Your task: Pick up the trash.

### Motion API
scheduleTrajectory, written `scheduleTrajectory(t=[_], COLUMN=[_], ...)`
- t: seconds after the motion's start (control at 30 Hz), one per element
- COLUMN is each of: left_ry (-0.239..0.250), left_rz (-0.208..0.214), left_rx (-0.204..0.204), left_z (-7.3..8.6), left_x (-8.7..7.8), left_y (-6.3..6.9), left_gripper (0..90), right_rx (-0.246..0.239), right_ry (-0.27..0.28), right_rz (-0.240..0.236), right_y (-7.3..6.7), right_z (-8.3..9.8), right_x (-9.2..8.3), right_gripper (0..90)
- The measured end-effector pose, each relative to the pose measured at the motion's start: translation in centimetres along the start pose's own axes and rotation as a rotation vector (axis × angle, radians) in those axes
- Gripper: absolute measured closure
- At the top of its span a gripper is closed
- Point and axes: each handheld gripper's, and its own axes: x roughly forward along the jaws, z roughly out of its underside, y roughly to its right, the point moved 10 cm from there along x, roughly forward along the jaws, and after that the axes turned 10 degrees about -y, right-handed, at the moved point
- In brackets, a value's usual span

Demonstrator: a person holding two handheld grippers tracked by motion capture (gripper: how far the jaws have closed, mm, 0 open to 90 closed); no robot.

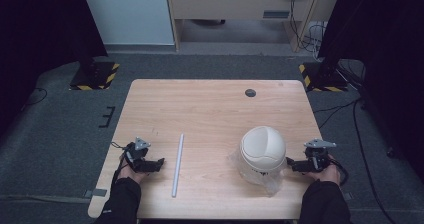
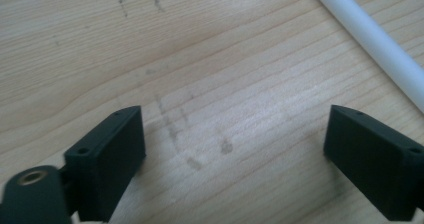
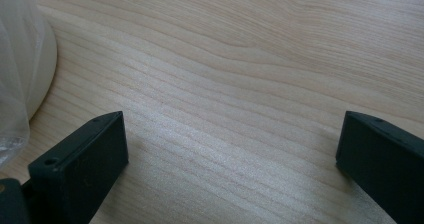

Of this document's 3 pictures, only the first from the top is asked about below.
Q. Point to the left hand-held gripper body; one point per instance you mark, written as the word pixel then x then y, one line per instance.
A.
pixel 137 154

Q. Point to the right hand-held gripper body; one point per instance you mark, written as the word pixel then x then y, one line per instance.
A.
pixel 318 154

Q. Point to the long white tube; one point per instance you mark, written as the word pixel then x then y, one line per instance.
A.
pixel 177 165

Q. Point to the clear plastic bag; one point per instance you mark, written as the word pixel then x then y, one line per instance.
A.
pixel 271 185

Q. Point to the white dome-shaped container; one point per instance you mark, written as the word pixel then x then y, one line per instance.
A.
pixel 263 150

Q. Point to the person's left hand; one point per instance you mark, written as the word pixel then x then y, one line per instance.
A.
pixel 128 174

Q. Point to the person's right hand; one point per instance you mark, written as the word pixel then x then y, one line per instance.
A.
pixel 328 174

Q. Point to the grey tape strip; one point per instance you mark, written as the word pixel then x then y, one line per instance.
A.
pixel 95 193

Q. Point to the black stand base striped edge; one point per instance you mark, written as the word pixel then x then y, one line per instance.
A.
pixel 96 77
pixel 321 79

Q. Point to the round grey table grommet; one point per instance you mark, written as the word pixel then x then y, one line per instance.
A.
pixel 250 92

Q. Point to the black curtain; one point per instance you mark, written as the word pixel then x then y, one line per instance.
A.
pixel 383 50
pixel 40 34

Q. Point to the white panel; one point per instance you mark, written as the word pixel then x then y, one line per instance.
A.
pixel 126 14

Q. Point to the light wooden desk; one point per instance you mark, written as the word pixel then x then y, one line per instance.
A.
pixel 233 4

